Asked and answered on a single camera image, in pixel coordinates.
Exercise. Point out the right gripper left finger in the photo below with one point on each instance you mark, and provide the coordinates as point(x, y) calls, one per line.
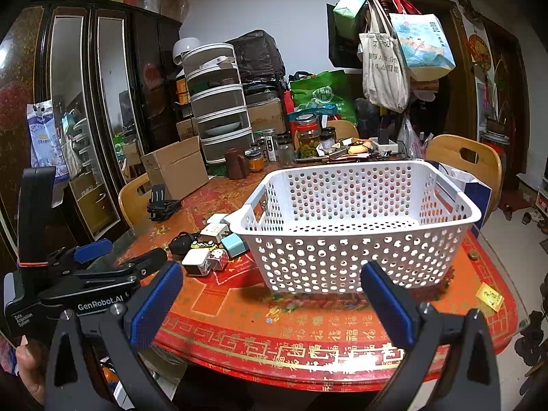
point(75, 380)

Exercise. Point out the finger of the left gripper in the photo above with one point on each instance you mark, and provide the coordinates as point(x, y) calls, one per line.
point(91, 252)

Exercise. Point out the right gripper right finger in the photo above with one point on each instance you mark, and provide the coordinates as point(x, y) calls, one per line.
point(469, 379)

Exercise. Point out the black power adapter with cable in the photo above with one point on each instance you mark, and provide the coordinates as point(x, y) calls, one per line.
point(181, 244)

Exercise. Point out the white cube charger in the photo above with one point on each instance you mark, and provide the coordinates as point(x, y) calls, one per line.
point(196, 262)

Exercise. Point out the patterned small cube charger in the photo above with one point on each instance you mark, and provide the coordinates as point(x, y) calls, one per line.
point(218, 260)

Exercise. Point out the light blue charger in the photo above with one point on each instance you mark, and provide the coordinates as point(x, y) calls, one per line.
point(234, 245)

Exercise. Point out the white perforated plastic basket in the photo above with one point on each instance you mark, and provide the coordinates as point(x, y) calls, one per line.
point(311, 229)

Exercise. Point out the white charger block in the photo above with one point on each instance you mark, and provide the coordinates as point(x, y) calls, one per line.
point(214, 232)

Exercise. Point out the person's left hand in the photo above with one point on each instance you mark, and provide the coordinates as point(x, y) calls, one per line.
point(32, 357)

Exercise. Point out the wooden chair left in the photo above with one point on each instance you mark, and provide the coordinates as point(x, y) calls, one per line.
point(134, 198)

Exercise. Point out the wooden chair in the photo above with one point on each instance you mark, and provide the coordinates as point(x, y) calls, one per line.
point(134, 198)
point(470, 156)
point(344, 129)

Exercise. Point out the yellow card on table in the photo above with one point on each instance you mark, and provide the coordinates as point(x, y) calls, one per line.
point(491, 297)

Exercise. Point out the black phone holder clamp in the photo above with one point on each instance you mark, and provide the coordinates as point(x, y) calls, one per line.
point(160, 208)

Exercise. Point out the cardboard box on table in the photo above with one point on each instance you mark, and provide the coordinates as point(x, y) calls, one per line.
point(179, 167)

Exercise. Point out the red floral tablecloth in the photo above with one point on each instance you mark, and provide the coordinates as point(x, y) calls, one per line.
point(232, 322)

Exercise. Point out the brown ceramic jar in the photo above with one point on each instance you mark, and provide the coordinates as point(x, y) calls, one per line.
point(237, 165)

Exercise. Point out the dark wooden cabinet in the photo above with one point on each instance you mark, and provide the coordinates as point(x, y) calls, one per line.
point(107, 70)

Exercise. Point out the white blue paper bag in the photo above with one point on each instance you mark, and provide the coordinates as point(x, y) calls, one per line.
point(477, 191)

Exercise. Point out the orange lidded jar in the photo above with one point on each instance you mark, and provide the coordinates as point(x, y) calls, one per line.
point(255, 160)

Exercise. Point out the white drawer storage tower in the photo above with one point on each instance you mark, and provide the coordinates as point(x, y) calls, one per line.
point(217, 100)

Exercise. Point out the wooden chair right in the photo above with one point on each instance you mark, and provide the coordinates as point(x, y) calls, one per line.
point(470, 156)

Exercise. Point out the clear glass jar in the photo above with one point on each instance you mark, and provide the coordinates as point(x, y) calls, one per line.
point(286, 152)

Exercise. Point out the cardboard box behind drawers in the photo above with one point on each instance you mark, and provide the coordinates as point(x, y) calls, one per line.
point(267, 115)

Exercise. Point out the white power strip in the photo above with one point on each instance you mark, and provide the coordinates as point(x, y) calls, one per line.
point(390, 148)

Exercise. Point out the red lid pickle jar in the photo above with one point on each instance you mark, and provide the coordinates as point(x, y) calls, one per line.
point(308, 138)

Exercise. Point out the black bag on boxes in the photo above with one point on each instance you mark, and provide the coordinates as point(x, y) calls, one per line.
point(258, 57)

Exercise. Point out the wooden chair far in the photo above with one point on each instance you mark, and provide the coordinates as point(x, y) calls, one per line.
point(344, 129)

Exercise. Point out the green shopping bag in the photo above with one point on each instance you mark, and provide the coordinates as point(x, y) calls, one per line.
point(325, 88)

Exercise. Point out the beige canvas tote bag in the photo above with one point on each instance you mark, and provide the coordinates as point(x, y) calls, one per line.
point(385, 81)

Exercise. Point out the blue illustrated tote bag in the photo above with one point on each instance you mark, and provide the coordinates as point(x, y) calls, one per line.
point(424, 46)

